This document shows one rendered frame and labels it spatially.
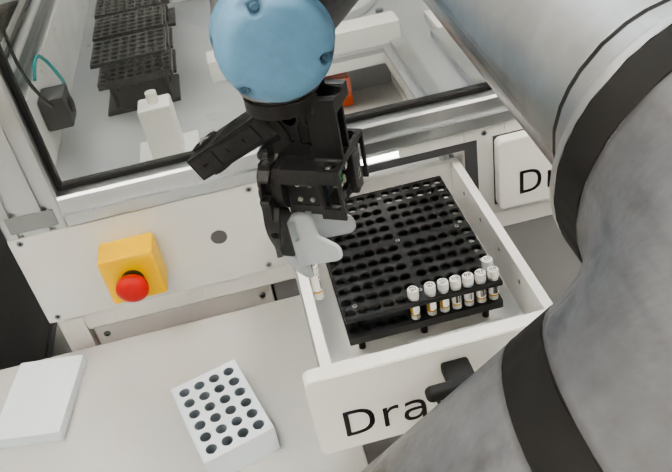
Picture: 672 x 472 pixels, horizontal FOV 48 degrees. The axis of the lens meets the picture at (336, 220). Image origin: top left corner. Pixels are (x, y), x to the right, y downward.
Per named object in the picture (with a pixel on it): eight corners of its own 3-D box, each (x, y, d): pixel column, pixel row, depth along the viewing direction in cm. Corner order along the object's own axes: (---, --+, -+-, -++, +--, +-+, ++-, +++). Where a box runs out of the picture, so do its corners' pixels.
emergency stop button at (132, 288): (153, 301, 94) (143, 277, 92) (121, 308, 94) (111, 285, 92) (153, 286, 97) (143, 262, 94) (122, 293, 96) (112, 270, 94)
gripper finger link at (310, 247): (345, 300, 72) (330, 222, 67) (289, 293, 74) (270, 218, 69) (355, 279, 75) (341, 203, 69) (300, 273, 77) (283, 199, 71)
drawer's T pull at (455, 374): (504, 385, 70) (504, 375, 69) (428, 405, 70) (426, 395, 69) (490, 357, 73) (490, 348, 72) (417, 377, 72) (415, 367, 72)
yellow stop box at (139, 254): (168, 295, 97) (152, 253, 93) (113, 309, 97) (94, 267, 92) (168, 271, 101) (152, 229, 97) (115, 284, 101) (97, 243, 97)
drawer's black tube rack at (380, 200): (503, 322, 85) (502, 280, 81) (353, 361, 84) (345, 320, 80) (443, 214, 103) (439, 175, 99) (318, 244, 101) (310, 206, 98)
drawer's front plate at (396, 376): (590, 384, 78) (596, 308, 72) (322, 456, 76) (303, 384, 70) (583, 372, 80) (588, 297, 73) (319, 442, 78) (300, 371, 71)
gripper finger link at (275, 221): (289, 266, 70) (270, 187, 65) (274, 264, 71) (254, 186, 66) (306, 236, 74) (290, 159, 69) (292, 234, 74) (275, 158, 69)
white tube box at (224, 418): (280, 448, 85) (274, 427, 83) (212, 484, 83) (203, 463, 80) (241, 379, 94) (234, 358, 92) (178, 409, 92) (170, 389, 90)
